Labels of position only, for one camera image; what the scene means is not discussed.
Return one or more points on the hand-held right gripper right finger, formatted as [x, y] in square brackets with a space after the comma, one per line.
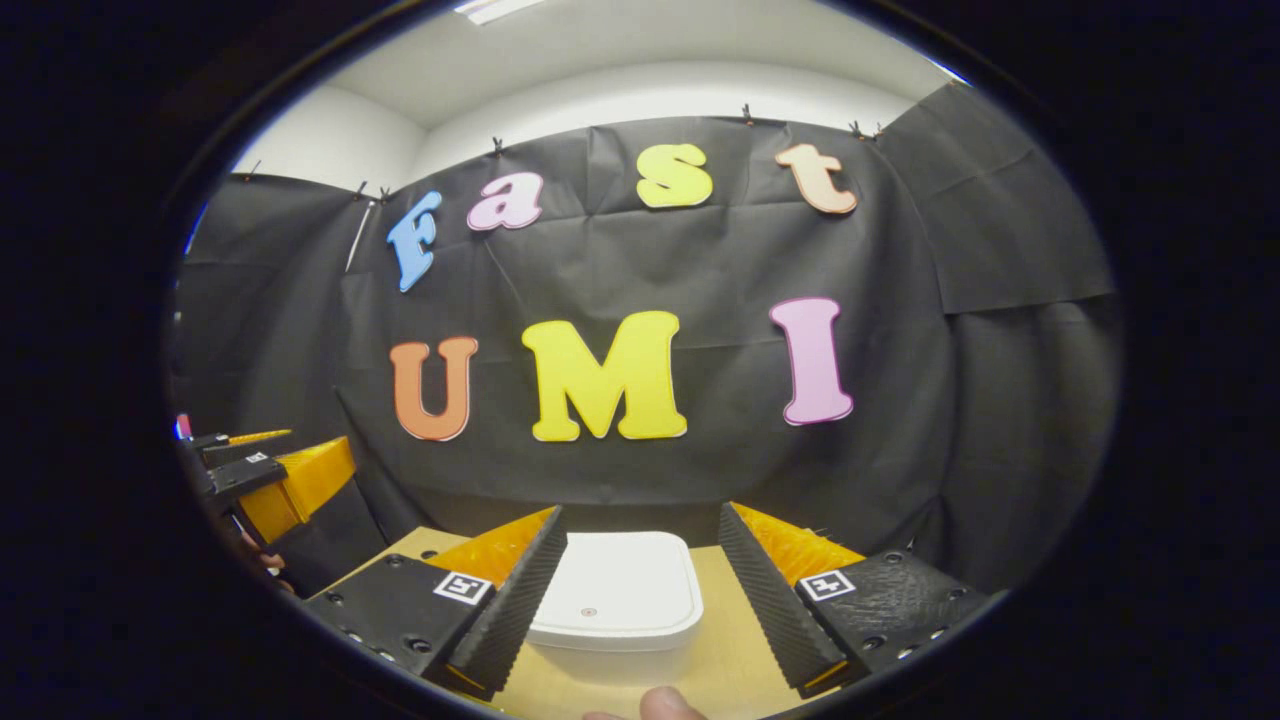
[765, 605]

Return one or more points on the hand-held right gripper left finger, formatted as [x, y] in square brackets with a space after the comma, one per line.
[515, 605]

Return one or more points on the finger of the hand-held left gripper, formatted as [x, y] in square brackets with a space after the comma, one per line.
[245, 475]
[230, 455]

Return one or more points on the white desktop garbage bin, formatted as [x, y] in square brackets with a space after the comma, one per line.
[620, 590]

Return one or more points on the wooden desktop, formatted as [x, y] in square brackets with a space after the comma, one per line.
[735, 660]

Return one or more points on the computer monitor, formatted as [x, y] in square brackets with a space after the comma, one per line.
[184, 427]

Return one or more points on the black backdrop cloth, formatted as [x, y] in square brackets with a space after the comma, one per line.
[900, 350]

